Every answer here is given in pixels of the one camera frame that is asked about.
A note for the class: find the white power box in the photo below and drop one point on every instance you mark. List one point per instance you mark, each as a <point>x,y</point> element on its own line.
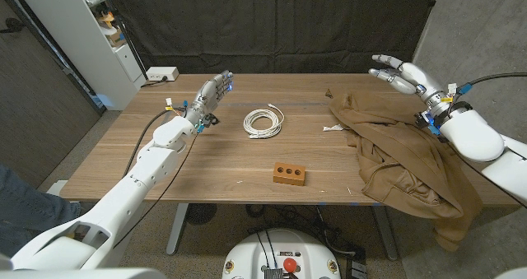
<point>162,73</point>

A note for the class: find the tan jacket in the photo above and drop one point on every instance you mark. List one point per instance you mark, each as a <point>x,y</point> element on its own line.
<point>403,168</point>

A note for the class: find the yellow toy on shelf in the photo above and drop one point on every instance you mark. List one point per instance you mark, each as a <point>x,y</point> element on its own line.
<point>106,19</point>

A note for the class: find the person leg in jeans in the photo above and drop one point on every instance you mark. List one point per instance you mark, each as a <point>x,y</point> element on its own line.
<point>24,213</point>

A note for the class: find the grey table leg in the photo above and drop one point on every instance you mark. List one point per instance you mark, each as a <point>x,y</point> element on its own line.
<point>385,233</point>
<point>177,229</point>

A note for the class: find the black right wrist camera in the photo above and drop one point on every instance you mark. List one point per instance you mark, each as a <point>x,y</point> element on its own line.
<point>424,120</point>

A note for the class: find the black round perforated disc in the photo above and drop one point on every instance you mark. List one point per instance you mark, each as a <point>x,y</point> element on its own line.
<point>200,214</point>

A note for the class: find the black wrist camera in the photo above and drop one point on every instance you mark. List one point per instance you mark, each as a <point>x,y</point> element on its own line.
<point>424,120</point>
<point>211,119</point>

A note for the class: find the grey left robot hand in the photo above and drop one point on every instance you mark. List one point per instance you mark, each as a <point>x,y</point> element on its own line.
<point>208,100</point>

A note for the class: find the cardboard box on shelf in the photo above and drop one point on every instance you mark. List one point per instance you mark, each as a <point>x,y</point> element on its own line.
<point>115,38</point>

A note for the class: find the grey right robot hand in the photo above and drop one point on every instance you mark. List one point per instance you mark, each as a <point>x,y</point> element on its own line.
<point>422,81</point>

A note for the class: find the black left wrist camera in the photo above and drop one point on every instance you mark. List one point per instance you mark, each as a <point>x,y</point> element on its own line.
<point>211,119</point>

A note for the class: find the black backdrop curtain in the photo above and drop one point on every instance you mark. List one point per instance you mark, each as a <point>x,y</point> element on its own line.
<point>267,24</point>

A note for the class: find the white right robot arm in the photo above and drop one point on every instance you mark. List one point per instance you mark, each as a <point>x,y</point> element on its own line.
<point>473,135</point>

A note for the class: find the brown block with three holes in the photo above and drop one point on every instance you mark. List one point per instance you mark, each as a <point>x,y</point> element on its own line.
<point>289,178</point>

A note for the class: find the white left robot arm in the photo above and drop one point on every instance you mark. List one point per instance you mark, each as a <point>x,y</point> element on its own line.
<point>123,201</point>

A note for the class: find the white robot torso base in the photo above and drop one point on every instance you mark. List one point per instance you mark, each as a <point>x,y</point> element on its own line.
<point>247,254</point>

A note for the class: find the black backdrop stand pole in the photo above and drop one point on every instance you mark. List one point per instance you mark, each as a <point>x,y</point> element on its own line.
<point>125,36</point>

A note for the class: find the red emergency stop button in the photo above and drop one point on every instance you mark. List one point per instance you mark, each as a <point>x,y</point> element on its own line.
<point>290,264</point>

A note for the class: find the white shelf cabinet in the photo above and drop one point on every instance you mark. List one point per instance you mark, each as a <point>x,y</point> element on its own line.
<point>82,44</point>

